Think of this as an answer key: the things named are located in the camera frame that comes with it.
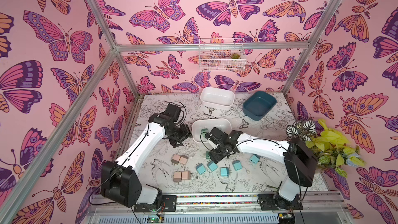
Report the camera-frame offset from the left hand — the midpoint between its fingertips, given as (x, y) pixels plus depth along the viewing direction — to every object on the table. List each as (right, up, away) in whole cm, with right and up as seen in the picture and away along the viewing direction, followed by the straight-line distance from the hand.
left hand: (191, 137), depth 80 cm
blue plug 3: (+17, -18, +2) cm, 25 cm away
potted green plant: (+68, -4, -4) cm, 68 cm away
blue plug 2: (+11, -16, +3) cm, 20 cm away
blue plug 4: (+25, -16, +5) cm, 30 cm away
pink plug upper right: (-5, -14, +6) cm, 16 cm away
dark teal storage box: (+47, +18, +36) cm, 62 cm away
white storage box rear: (+17, +22, +38) cm, 47 cm away
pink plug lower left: (-7, -21, +2) cm, 22 cm away
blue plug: (+5, -17, +3) cm, 18 cm away
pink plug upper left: (-9, -14, +7) cm, 18 cm away
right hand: (+13, -10, +5) cm, 17 cm away
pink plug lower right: (-3, -20, +1) cm, 20 cm away
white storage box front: (+20, +5, +20) cm, 29 cm away
